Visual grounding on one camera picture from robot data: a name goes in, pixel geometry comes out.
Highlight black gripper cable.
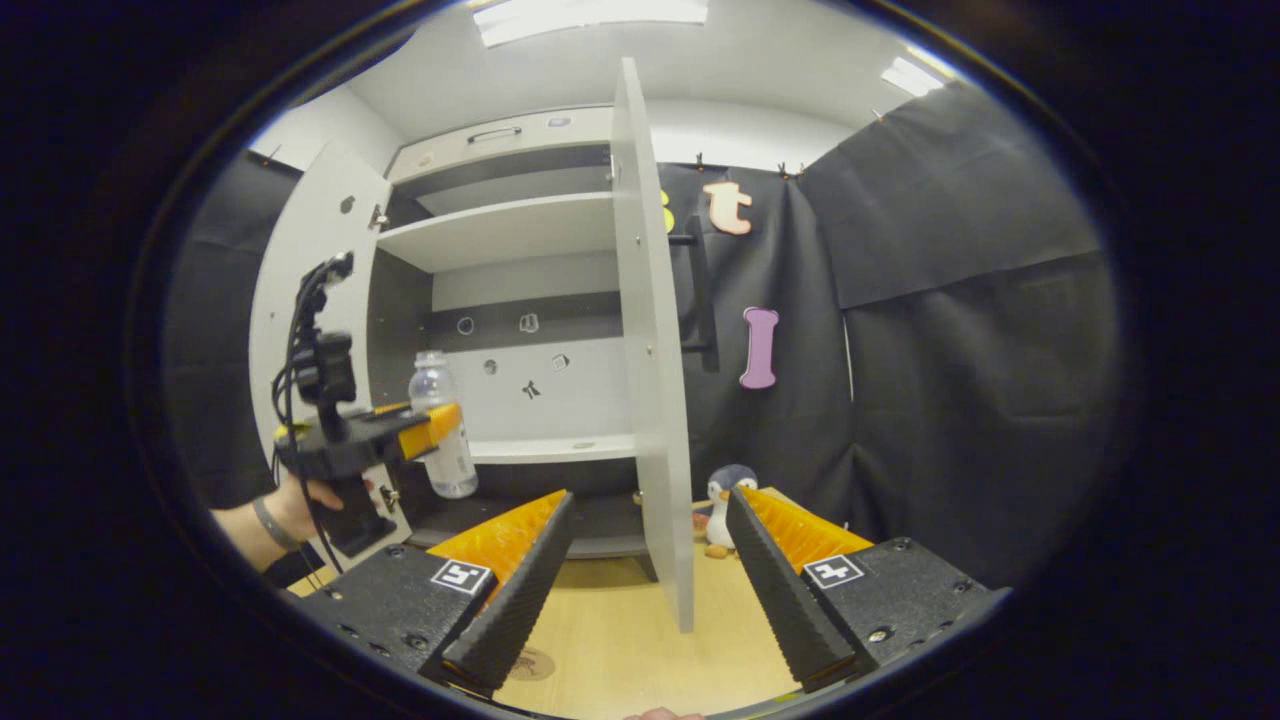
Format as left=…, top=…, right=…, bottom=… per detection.
left=272, top=258, right=346, bottom=576

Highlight white cabinet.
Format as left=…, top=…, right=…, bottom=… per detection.
left=365, top=105, right=661, bottom=561

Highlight clear plastic bottle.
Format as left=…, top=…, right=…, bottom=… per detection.
left=408, top=350, right=479, bottom=499

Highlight black backdrop cloth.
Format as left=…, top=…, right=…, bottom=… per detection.
left=165, top=80, right=1121, bottom=591

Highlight penguin plush toy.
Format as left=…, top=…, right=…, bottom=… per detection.
left=698, top=463, right=761, bottom=559

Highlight white cabinet door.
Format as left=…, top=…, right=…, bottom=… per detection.
left=248, top=140, right=413, bottom=571
left=610, top=57, right=696, bottom=634

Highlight small ceiling light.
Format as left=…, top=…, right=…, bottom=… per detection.
left=880, top=55, right=946, bottom=98

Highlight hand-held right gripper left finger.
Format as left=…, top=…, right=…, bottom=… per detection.
left=300, top=488, right=578, bottom=693

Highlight grey wristband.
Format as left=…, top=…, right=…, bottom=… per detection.
left=252, top=497, right=301, bottom=553

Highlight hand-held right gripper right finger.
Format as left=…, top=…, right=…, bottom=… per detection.
left=725, top=485, right=1011, bottom=693

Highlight long ceiling light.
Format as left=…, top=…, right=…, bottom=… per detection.
left=472, top=0, right=709, bottom=48

